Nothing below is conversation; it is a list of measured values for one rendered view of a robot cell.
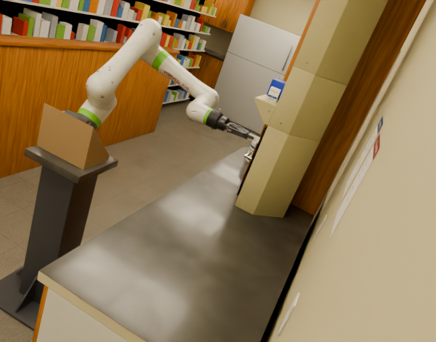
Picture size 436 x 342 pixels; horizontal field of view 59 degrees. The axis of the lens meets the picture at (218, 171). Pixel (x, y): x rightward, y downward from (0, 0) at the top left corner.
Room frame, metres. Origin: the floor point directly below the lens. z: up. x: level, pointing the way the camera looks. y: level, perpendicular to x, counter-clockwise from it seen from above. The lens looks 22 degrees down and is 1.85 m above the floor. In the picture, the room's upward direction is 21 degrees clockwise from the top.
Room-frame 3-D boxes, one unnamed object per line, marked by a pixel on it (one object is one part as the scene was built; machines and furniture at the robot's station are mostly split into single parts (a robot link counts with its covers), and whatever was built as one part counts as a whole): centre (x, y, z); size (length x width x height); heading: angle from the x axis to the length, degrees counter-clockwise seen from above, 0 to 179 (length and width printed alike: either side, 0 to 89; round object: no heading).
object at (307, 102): (1.98, -0.31, 1.32); 0.32 x 0.25 x 0.77; 165
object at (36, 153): (1.75, 0.71, 0.92); 0.32 x 0.32 x 0.04; 78
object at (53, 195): (1.75, 0.71, 0.45); 0.48 x 0.48 x 0.90; 78
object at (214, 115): (1.97, 0.11, 1.31); 0.09 x 0.06 x 0.12; 165
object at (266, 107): (2.03, -0.13, 1.46); 0.32 x 0.12 x 0.10; 165
